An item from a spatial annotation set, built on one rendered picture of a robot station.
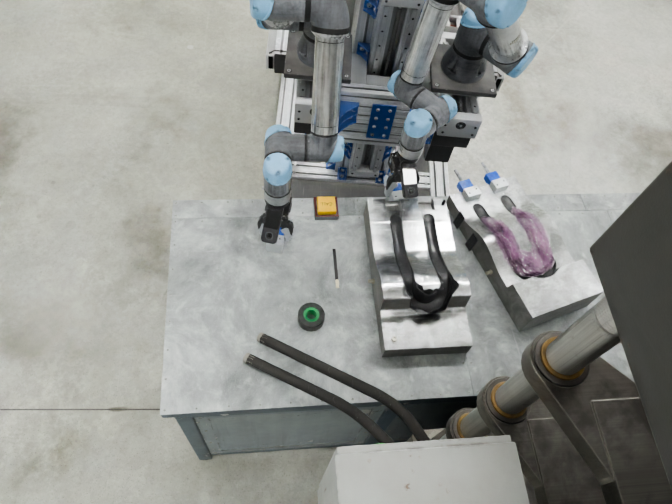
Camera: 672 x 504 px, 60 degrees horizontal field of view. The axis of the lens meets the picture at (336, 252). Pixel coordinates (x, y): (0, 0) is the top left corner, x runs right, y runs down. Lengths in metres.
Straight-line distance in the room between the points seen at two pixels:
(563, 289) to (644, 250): 1.18
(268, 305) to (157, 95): 1.91
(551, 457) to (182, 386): 0.97
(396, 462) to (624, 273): 0.46
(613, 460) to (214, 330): 1.13
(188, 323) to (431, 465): 0.98
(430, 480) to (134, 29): 3.28
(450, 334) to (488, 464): 0.78
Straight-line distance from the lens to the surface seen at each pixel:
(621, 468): 1.03
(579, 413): 1.03
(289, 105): 3.02
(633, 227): 0.73
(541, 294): 1.85
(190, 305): 1.79
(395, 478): 0.98
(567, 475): 1.27
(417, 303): 1.75
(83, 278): 2.84
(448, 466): 1.00
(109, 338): 2.69
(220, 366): 1.71
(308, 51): 2.01
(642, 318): 0.73
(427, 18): 1.69
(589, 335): 0.91
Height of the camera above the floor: 2.42
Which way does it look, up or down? 60 degrees down
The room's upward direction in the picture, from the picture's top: 11 degrees clockwise
